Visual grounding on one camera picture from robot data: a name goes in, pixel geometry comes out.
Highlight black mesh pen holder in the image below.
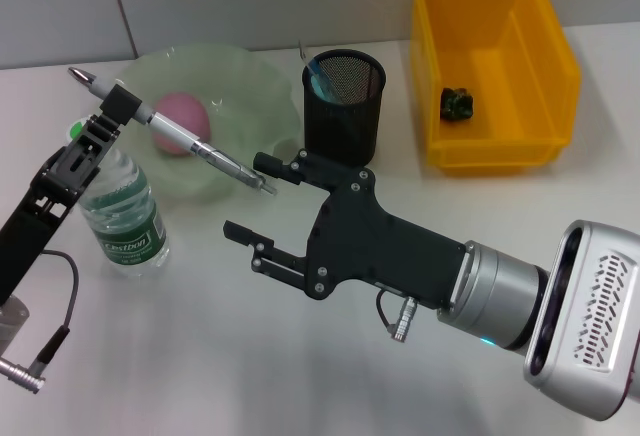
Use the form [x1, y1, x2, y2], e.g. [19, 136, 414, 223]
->
[302, 49, 387, 167]

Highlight yellow plastic storage bin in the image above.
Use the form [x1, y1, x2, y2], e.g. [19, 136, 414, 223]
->
[409, 0, 583, 177]

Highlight blue scissors with sheath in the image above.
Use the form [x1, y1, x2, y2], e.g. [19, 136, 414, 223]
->
[306, 58, 339, 104]

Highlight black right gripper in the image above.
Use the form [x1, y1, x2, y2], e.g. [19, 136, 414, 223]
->
[223, 148, 470, 315]

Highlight green plastic wrapper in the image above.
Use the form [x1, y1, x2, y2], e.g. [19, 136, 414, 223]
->
[439, 86, 475, 122]

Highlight pale green glass fruit plate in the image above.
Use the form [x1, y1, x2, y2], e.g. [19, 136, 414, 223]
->
[112, 43, 302, 206]

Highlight transparent plastic ruler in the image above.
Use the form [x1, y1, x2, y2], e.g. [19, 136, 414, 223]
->
[298, 39, 327, 88]

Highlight grey retractable pen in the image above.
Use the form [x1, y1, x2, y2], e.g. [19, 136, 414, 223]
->
[68, 66, 279, 199]

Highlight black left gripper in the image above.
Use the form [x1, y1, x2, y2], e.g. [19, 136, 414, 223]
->
[0, 83, 145, 307]

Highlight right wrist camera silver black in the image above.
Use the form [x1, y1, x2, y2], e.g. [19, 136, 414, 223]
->
[522, 219, 640, 423]

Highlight clear water bottle green label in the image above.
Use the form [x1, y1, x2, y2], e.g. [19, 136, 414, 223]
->
[64, 114, 171, 278]

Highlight grey left arm cable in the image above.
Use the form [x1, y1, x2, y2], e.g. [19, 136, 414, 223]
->
[0, 250, 82, 396]

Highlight pink peach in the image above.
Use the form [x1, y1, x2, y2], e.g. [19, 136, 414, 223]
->
[152, 93, 211, 158]

